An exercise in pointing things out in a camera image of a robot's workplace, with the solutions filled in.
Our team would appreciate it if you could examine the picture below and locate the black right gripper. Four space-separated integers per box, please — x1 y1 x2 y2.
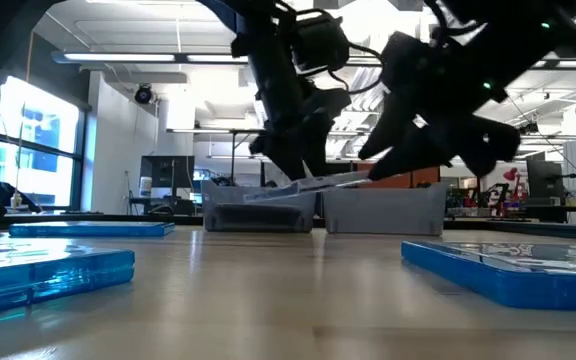
357 79 522 182

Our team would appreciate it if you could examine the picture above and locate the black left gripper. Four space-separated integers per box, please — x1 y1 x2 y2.
230 24 353 181

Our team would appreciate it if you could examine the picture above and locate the thin disc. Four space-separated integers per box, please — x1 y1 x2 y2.
242 170 372 204

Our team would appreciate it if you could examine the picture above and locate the blue plastic disc case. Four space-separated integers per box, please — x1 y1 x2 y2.
8 220 176 239
400 240 576 312
0 235 137 320

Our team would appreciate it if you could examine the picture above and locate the clear jewel case black tray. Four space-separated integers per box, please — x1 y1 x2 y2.
213 202 300 227

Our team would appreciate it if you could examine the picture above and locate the opaque grey plastic bin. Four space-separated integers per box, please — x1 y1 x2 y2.
321 182 449 237

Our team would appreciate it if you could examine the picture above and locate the translucent grey plastic bin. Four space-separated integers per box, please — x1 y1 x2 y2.
201 179 318 234

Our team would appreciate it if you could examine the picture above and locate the black computer monitor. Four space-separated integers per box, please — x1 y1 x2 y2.
139 154 196 190
526 158 561 199

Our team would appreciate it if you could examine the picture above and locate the long ceiling light strip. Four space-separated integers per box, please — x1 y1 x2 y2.
51 49 249 65

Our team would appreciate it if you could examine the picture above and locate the large bright window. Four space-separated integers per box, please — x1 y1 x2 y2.
0 74 87 211

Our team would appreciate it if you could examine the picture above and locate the orange partition wall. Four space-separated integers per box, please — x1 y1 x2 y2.
352 162 442 190

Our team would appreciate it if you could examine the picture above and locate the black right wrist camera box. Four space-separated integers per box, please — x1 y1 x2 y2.
381 30 449 96

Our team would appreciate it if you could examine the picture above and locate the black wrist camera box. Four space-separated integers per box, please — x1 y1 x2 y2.
291 8 352 72
381 30 449 96

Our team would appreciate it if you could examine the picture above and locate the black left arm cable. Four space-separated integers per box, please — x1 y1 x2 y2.
325 42 385 96

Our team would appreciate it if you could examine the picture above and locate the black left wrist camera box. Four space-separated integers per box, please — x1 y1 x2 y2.
291 8 352 72

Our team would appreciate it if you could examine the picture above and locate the black dome ceiling camera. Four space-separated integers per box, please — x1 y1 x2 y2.
133 83 154 105

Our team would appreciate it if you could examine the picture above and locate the black aluminium table frame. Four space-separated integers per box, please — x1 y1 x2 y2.
0 212 576 242

